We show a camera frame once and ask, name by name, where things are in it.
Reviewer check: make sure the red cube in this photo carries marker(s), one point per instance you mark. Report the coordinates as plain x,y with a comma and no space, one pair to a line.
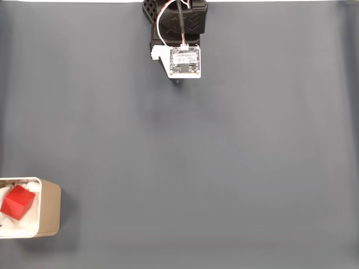
18,201

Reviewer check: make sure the beige box with white rim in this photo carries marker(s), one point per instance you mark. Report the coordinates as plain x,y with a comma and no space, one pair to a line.
50,207

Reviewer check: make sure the grey table mat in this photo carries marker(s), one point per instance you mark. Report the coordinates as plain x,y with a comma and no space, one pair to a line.
196,168

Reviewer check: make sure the white padding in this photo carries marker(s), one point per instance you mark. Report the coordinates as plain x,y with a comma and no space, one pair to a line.
31,221

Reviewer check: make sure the white camera board mount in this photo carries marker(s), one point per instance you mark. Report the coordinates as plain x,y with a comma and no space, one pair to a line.
183,60

